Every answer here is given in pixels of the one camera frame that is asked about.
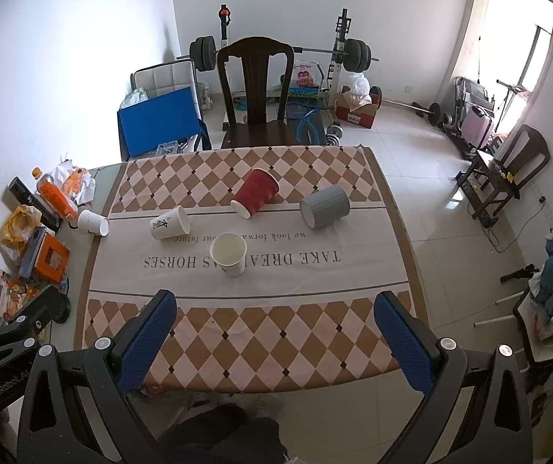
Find dark wooden chair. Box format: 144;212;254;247
455;125;551;218
216;37;328;150

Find black tool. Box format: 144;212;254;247
500;264;536;284

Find orange box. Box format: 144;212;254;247
32;237;71;284

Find white legged chair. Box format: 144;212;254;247
474;290;553;374

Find white cup with black print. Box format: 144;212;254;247
150;205;191;241

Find long black box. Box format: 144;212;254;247
8;177;63;233

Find clear plastic container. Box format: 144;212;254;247
153;140;191;157

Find white bag with red print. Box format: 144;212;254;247
292;60;323;90

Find plain white paper cup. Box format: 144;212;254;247
209;232;248;278
77;209;111;237

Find orange drink bottle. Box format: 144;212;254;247
32;167;79;222

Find pink suitcase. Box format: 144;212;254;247
460;105;495;148

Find red paper cup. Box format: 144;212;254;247
230;168;280;218

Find white padded chair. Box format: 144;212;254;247
130;60;205;107

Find blue hose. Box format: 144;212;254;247
283;101;326;146

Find black cable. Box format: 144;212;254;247
486;197;548;253

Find white weight bench rack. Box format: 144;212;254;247
216;4;355;112

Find checkered printed tablecloth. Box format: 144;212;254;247
74;145;424;394

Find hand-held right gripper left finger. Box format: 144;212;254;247
18;289;179;464

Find colourful printed packet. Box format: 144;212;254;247
0;263;70;328

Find clear plastic bag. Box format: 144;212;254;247
121;88;150;110

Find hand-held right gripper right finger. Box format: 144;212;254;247
374;291;533;464

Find crumpled white and orange wrapper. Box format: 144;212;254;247
49;159;96;206

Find yellow plastic bag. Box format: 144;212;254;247
0;204;43;266

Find white plastic bag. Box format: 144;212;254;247
341;72;373;107

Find grey ribbed cup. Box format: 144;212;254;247
299;184;351;230

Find small barbell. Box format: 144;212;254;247
381;98;451;127

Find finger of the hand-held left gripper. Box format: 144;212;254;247
0;286;72;375

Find folded grey metal frame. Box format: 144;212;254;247
453;76;490;122

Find red cardboard box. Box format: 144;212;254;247
335;86;383;129

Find barbell with black plates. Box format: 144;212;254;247
189;35;380;75

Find blue board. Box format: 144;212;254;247
118;86;205;162

